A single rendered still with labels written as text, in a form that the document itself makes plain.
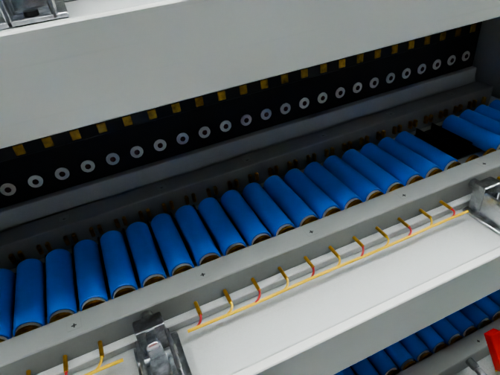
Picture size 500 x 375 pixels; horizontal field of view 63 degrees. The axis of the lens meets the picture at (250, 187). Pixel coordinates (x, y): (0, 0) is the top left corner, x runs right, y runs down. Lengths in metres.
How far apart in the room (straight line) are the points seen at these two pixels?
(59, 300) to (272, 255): 0.14
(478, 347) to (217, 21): 0.40
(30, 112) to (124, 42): 0.05
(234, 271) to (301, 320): 0.05
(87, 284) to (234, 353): 0.11
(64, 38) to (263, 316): 0.19
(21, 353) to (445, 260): 0.28
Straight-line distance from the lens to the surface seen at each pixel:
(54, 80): 0.20
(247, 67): 0.21
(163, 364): 0.24
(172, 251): 0.30
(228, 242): 0.30
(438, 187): 0.35
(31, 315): 0.31
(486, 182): 0.36
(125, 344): 0.28
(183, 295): 0.27
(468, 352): 0.48
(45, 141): 0.35
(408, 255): 0.32
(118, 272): 0.30
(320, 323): 0.27
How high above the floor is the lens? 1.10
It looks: 17 degrees down
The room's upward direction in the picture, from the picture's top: 14 degrees counter-clockwise
